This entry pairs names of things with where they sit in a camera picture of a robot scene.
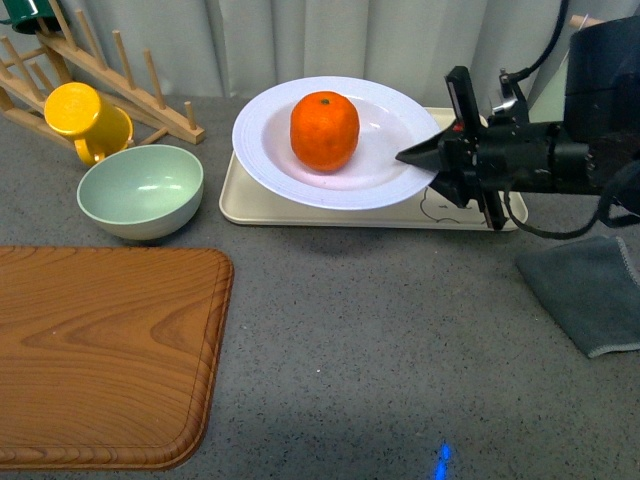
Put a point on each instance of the white cup holder rack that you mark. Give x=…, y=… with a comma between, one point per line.
x=580, y=22

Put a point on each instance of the green bowl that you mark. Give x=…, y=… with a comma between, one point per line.
x=143, y=193

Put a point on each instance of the grey cloth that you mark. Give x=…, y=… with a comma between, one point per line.
x=591, y=289

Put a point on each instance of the wooden cutting board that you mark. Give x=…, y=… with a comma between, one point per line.
x=109, y=355

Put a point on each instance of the dark green mug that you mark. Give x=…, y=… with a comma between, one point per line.
x=28, y=16

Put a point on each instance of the wooden dish rack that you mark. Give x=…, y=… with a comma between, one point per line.
x=28, y=77

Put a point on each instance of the yellow mug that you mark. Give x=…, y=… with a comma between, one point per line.
x=83, y=116

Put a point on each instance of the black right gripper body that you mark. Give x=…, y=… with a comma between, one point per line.
x=491, y=154

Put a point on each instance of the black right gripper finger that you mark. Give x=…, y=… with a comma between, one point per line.
x=452, y=186
x=424, y=155

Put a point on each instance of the beige bear tray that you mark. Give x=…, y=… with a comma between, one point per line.
x=310, y=210

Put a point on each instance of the light purple plate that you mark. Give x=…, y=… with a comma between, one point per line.
x=400, y=104

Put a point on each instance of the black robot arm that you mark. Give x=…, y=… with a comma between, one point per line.
x=593, y=150

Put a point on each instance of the orange fruit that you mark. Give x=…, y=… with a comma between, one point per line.
x=324, y=130

